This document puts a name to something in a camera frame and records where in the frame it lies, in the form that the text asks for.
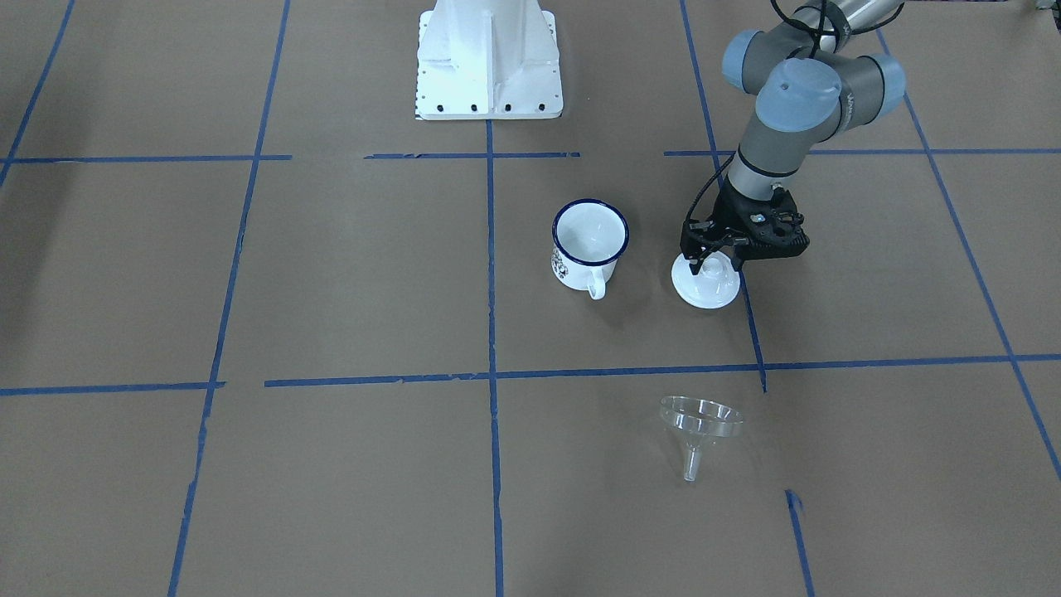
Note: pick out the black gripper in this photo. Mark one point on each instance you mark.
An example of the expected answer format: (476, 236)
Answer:
(723, 212)

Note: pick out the clear plastic funnel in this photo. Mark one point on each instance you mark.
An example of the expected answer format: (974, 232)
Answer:
(698, 422)

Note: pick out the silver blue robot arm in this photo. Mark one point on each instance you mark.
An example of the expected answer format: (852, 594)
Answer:
(805, 93)

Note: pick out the white enamel mug blue rim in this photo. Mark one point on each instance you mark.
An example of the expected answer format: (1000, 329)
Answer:
(589, 237)

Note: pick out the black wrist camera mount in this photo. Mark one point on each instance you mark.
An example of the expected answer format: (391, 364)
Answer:
(773, 229)

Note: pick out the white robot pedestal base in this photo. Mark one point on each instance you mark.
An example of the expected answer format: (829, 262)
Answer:
(480, 60)

